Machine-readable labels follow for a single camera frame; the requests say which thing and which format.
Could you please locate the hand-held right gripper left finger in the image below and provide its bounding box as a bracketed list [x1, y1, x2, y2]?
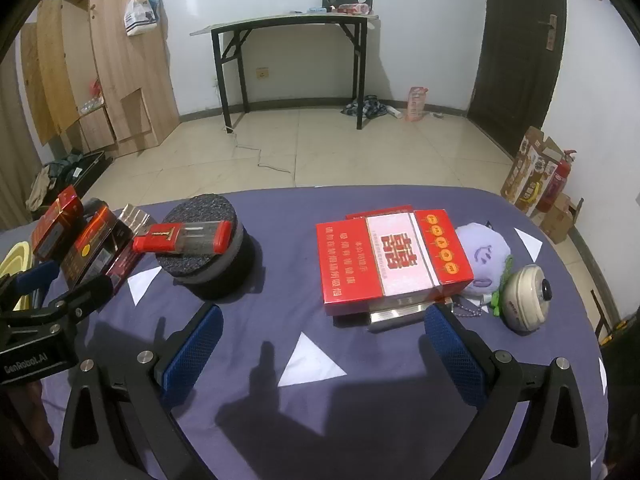
[59, 304, 224, 480]

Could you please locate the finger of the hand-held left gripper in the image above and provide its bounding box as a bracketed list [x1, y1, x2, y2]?
[47, 274, 115, 322]
[0, 261, 60, 307]

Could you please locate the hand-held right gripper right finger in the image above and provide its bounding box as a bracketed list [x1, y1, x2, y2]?
[424, 303, 608, 480]

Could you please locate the yellow plastic basin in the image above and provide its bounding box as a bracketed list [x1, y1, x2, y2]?
[0, 240, 39, 312]

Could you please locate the dark red cigarette box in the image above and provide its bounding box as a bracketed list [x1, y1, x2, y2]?
[62, 202, 136, 288]
[31, 185, 86, 263]

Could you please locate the red box with silver top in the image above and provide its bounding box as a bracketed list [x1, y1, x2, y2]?
[105, 203, 158, 295]

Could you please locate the red and silver carton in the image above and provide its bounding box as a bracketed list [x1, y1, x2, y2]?
[332, 204, 455, 333]

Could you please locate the black foam cylinder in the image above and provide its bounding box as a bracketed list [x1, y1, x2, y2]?
[156, 194, 263, 303]

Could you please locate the cream round tin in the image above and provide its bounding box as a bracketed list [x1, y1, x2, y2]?
[500, 265, 553, 333]

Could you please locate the red and clear plastic box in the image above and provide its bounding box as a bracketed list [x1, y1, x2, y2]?
[132, 220, 233, 256]

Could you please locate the red carton with pink band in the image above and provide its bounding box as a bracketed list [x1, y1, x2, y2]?
[316, 208, 475, 317]

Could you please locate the beige cloth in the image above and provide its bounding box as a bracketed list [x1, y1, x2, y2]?
[25, 165, 58, 211]

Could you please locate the purple plush toy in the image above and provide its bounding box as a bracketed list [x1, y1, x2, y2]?
[454, 224, 516, 317]

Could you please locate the black suitcase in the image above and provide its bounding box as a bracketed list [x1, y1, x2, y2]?
[25, 147, 115, 211]

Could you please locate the beige curtain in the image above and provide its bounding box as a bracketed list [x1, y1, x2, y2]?
[0, 55, 43, 231]

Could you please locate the purple printed blanket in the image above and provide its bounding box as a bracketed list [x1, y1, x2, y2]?
[0, 187, 611, 480]

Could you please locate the brown cardboard box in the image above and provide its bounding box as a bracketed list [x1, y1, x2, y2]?
[530, 192, 585, 245]

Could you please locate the printed cardboard box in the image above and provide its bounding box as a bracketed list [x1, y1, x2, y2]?
[500, 126, 563, 218]

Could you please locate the red fire extinguisher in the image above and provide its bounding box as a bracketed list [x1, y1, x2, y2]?
[536, 149, 577, 213]

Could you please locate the wooden wardrobe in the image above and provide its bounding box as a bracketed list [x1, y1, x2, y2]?
[20, 0, 181, 158]

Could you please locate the pink paper bag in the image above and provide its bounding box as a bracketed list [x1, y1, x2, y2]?
[404, 85, 431, 123]

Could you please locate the checked cloth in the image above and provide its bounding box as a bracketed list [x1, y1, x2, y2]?
[341, 95, 392, 120]

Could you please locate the white plastic bag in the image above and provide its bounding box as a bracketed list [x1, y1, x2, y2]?
[123, 0, 161, 37]

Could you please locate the dark wooden door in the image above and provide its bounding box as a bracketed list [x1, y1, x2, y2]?
[467, 0, 568, 153]

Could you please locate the black folding table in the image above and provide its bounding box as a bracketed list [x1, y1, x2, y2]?
[190, 12, 381, 133]

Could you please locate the metal ball chain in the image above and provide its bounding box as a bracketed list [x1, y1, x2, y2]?
[445, 297, 493, 319]

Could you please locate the thin floor cable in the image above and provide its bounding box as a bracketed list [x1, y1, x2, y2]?
[225, 125, 293, 175]

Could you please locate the metal door handle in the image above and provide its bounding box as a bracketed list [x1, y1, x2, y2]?
[539, 13, 558, 52]

